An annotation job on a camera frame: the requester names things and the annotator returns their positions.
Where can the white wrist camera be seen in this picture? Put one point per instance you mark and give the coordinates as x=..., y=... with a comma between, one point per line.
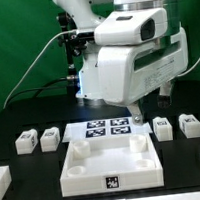
x=132, y=27

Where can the white sheet with AprilTags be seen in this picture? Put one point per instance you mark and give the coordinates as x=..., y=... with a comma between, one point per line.
x=103, y=128

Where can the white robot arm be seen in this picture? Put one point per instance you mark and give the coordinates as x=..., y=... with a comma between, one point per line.
x=89, y=14

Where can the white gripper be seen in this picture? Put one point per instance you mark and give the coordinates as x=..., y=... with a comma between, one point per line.
x=128, y=73

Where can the white square tabletop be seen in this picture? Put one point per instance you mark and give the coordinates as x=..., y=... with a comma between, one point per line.
x=111, y=164

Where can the white obstacle bar left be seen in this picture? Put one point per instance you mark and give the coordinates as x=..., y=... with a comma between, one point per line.
x=5, y=180

